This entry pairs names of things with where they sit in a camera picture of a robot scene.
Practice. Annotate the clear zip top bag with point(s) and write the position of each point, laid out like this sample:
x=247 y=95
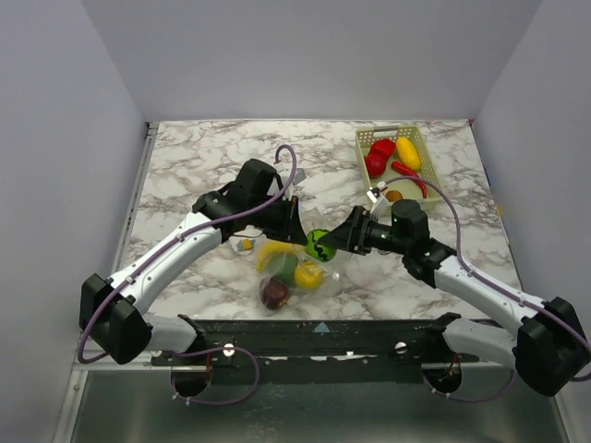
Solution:
x=247 y=245

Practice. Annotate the pale green perforated basket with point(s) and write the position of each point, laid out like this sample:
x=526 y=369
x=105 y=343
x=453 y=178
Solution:
x=397 y=161

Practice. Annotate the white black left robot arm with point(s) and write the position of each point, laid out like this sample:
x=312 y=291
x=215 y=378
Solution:
x=114 y=310

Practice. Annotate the dark maroon fruit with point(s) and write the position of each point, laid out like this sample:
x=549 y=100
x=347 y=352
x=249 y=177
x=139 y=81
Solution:
x=273 y=293

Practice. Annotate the small green watermelon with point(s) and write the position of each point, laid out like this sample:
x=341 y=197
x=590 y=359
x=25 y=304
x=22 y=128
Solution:
x=314 y=249

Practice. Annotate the black mounting rail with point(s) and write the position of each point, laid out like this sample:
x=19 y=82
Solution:
x=312 y=351

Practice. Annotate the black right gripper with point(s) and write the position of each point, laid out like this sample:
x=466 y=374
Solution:
x=361 y=231

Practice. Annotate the small orange fruit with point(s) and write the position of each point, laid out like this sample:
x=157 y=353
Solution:
x=394 y=195

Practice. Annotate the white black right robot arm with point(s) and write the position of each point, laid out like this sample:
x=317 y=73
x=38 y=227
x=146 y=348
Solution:
x=541 y=340

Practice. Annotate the red chili pepper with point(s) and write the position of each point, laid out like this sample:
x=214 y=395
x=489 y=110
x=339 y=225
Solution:
x=403 y=170

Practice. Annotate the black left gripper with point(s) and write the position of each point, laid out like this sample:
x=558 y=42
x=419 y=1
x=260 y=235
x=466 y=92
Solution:
x=292 y=229

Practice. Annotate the yellow banana bunch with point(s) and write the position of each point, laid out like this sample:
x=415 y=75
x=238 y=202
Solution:
x=271 y=249

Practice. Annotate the green bell pepper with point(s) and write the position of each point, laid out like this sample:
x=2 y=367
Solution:
x=282 y=267

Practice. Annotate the yellow mango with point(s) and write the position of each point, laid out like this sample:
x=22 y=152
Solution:
x=408 y=153

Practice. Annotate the red round fruit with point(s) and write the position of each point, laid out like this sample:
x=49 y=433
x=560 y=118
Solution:
x=375 y=165

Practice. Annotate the yellow green lemon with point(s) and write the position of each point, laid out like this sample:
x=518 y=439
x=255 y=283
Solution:
x=308 y=275

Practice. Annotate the red bell pepper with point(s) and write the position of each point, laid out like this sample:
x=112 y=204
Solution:
x=383 y=147

